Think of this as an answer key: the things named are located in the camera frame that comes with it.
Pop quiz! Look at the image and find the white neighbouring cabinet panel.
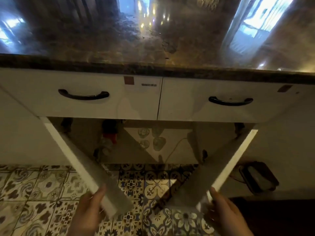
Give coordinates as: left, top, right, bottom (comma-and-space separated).
240, 96, 315, 194
0, 87, 70, 166

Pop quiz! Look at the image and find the person's right hand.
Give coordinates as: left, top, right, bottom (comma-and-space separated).
203, 186, 254, 236

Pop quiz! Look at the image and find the person's left hand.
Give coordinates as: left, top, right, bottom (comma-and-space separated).
66, 184, 108, 236

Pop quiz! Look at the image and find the black drawer handle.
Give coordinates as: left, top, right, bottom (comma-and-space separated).
58, 89, 110, 101
208, 96, 254, 107

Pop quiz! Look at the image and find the white drawer front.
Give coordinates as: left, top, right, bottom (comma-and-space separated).
157, 77, 315, 124
0, 68, 163, 121

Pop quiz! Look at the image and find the white cabinet door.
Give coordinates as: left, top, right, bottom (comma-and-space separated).
39, 117, 134, 219
153, 129, 258, 212

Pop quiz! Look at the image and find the red and black item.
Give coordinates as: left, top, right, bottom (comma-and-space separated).
101, 119, 119, 146

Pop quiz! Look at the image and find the thin beige cable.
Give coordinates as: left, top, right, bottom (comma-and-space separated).
164, 137, 188, 164

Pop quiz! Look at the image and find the black flat floor object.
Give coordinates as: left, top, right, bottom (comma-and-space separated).
239, 161, 280, 195

